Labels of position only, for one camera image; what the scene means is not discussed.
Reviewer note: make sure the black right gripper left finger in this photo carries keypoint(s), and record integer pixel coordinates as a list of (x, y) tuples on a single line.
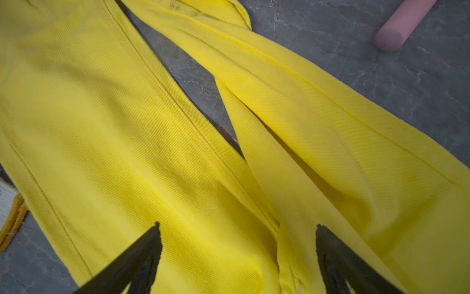
[(134, 270)]

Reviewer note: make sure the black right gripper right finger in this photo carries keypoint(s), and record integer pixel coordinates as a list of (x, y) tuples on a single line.
[(343, 271)]

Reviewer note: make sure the yellow trousers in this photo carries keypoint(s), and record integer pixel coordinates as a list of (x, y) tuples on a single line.
[(118, 115)]

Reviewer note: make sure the white knitted work glove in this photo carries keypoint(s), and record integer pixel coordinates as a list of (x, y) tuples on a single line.
[(13, 212)]

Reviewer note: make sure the purple pink hair brush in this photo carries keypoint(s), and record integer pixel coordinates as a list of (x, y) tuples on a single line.
[(395, 32)]

